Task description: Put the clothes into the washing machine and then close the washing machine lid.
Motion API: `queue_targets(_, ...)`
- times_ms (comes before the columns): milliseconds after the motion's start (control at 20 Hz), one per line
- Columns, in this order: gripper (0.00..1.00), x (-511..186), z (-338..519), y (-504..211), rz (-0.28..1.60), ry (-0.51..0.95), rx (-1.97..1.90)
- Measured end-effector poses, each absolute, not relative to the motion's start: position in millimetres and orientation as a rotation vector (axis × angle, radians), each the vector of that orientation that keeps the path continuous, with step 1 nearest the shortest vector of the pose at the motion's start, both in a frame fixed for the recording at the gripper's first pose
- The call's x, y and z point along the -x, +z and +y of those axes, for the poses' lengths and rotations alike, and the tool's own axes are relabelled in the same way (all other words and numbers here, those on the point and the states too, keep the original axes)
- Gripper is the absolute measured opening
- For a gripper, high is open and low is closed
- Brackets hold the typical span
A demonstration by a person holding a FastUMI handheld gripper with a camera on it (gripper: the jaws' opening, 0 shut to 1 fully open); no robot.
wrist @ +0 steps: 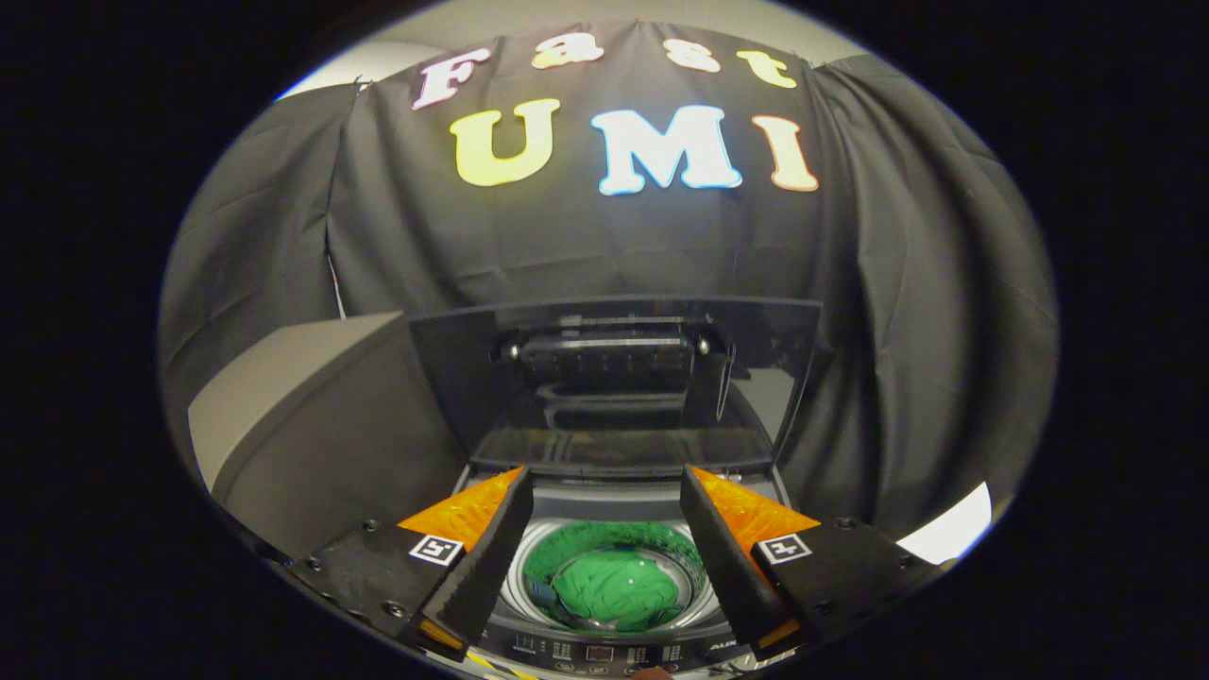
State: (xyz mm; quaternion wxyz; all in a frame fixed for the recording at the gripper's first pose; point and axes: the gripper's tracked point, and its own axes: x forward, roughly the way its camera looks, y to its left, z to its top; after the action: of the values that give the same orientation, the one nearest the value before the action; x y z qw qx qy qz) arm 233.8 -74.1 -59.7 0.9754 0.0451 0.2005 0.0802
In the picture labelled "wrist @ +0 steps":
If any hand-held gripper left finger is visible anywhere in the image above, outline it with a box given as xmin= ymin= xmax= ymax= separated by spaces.
xmin=288 ymin=466 xmax=535 ymax=662

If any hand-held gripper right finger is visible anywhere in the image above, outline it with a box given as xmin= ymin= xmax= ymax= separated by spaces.
xmin=680 ymin=465 xmax=945 ymax=662

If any green polo shirt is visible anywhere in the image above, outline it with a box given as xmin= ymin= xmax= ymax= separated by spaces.
xmin=524 ymin=521 xmax=707 ymax=634

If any grey washing machine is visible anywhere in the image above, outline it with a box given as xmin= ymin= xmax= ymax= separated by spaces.
xmin=453 ymin=458 xmax=804 ymax=680

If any white flat sheet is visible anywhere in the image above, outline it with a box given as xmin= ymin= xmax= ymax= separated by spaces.
xmin=895 ymin=482 xmax=993 ymax=566

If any black backdrop cloth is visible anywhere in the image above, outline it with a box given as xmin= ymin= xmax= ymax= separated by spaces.
xmin=159 ymin=21 xmax=1059 ymax=539

